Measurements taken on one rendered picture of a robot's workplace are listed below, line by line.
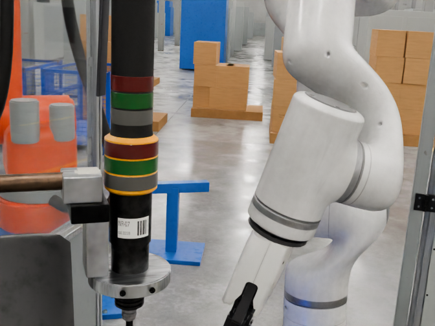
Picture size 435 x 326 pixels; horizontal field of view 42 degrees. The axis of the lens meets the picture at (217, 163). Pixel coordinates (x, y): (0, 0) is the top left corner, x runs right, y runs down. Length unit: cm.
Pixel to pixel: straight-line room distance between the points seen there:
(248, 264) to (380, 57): 783
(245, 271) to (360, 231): 40
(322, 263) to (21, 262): 59
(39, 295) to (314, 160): 32
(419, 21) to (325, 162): 1208
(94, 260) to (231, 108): 923
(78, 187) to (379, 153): 36
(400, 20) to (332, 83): 1187
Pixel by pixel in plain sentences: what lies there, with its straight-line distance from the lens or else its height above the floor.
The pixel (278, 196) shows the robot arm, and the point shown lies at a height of 148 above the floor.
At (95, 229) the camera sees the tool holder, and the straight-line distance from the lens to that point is 47.
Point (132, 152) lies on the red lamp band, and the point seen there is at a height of 156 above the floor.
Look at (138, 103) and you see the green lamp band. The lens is 44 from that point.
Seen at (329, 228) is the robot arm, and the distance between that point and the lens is 104.
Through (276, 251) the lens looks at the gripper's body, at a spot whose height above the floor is 142.
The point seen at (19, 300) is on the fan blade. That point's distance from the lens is 62.
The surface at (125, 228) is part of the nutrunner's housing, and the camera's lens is 47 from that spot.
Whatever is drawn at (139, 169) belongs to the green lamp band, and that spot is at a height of 155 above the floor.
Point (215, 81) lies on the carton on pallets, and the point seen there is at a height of 60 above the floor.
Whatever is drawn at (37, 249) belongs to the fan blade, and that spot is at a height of 142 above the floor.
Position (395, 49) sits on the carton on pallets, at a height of 133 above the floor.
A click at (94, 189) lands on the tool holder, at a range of 46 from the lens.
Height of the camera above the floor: 167
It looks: 14 degrees down
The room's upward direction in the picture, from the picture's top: 3 degrees clockwise
